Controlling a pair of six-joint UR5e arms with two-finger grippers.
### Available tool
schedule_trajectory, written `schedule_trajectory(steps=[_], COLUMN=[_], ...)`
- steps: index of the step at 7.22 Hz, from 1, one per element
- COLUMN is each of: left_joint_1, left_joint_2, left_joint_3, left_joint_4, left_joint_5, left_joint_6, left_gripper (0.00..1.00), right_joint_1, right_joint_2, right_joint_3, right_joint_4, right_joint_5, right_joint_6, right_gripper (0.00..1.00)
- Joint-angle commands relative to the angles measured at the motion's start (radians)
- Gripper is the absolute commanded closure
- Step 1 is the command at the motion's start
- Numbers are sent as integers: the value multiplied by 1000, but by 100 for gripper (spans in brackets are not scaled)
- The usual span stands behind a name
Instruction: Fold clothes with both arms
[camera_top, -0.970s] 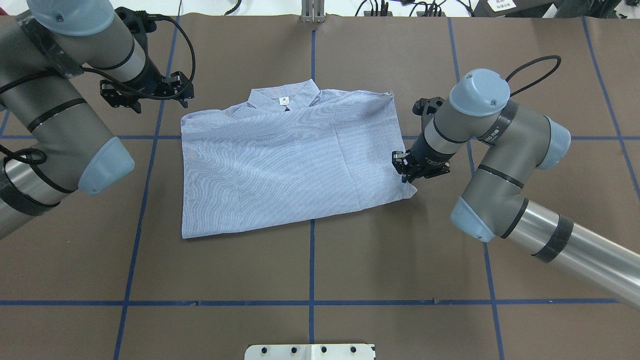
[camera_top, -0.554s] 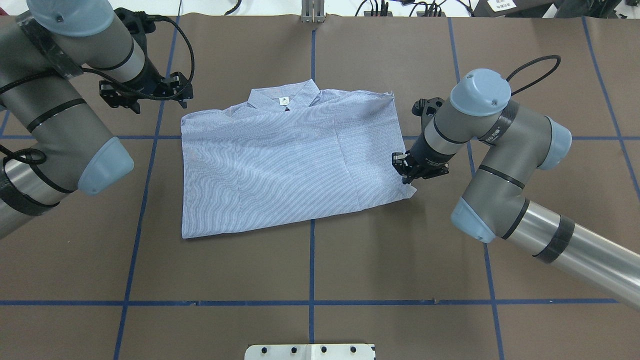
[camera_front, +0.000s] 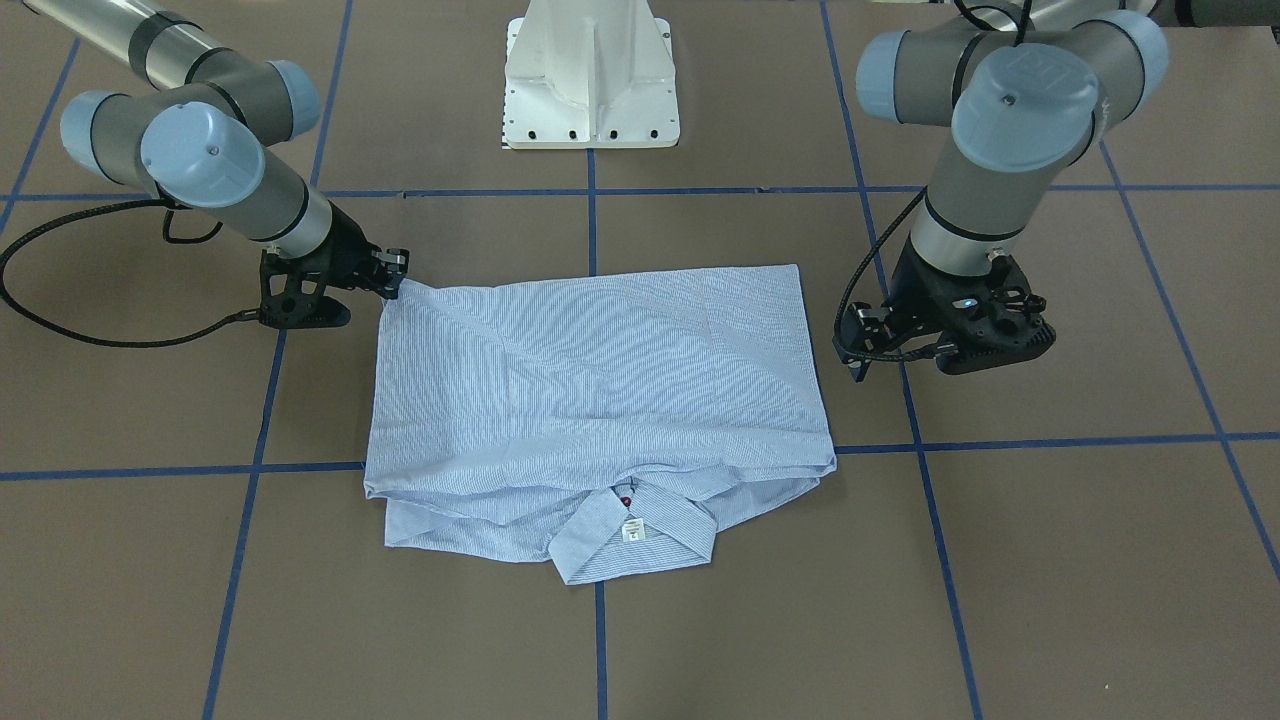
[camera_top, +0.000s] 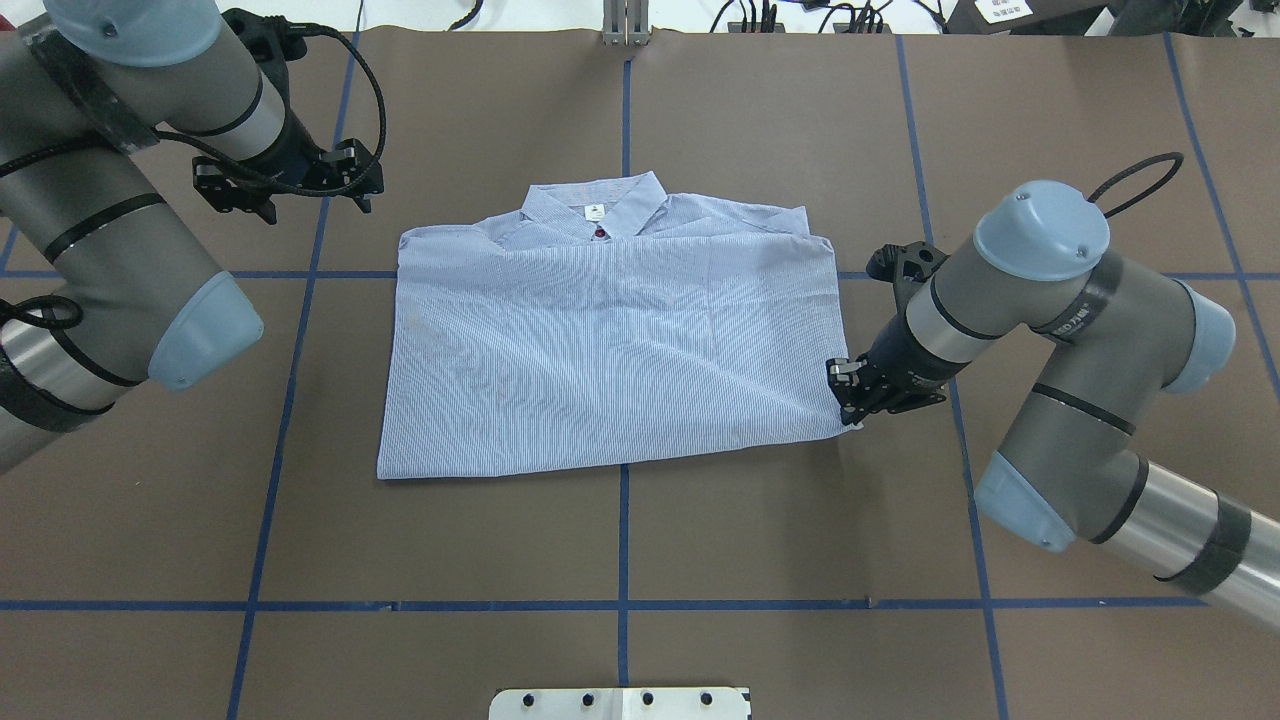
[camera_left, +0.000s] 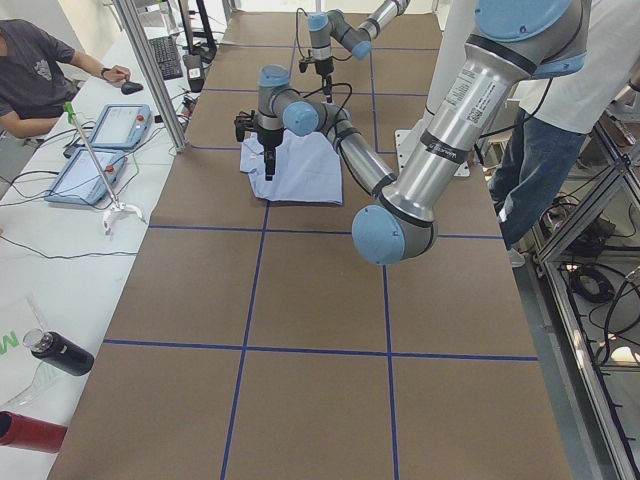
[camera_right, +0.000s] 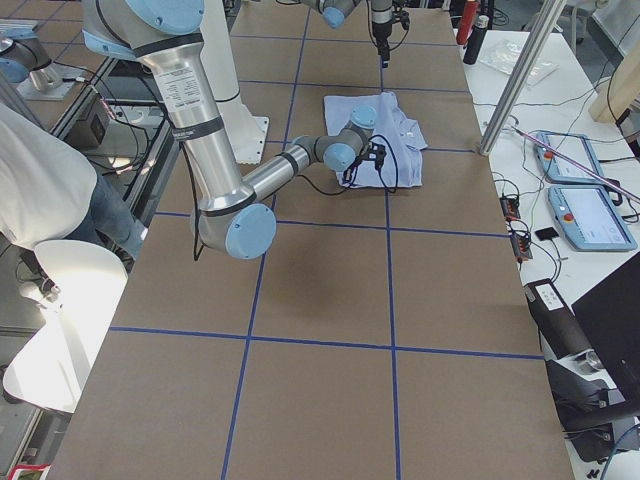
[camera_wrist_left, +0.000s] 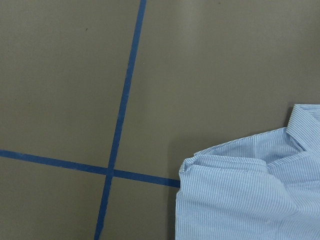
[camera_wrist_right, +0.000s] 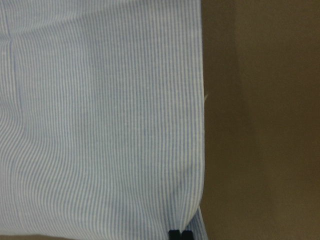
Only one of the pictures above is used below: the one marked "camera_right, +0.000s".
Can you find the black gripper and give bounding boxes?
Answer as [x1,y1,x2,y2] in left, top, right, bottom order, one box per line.
[341,142,386,186]
[370,9,410,67]

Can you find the light blue striped shirt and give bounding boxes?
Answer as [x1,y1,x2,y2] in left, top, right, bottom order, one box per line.
[324,91,427,188]

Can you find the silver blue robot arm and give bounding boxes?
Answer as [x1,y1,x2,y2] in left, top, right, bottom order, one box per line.
[82,1,378,259]
[301,0,410,69]

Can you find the black water bottle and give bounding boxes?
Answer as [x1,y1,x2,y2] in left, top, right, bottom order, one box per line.
[463,15,490,65]

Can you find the red water bottle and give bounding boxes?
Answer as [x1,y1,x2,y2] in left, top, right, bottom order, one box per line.
[456,0,479,46]

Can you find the clear plastic bag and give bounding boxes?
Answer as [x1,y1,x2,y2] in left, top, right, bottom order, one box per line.
[479,40,559,86]

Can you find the upper blue teach pendant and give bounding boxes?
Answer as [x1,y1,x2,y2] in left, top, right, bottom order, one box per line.
[534,131,603,185]

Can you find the blue teach pendant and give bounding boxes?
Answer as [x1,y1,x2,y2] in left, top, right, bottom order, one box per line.
[534,131,603,185]
[547,185,637,252]

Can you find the lower blue teach pendant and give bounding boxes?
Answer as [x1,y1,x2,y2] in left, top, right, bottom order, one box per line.
[547,185,637,252]

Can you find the reacher grabber stick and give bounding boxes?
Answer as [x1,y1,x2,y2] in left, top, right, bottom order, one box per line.
[513,127,640,203]

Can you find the black labelled box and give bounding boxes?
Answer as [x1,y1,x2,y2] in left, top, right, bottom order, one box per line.
[523,279,592,358]

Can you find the black monitor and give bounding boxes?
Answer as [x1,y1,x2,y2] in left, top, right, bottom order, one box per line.
[572,255,639,399]

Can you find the person in white shirt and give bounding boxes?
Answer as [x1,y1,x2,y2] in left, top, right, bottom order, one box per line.
[1,105,147,259]

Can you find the white round stool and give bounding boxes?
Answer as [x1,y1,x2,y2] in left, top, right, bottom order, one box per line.
[3,240,128,414]

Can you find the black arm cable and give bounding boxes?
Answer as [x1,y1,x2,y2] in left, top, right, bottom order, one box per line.
[297,133,400,197]

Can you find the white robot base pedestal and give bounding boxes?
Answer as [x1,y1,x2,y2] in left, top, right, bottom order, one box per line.
[200,0,269,164]

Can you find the aluminium frame post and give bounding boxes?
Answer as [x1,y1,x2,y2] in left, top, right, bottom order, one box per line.
[479,0,566,156]

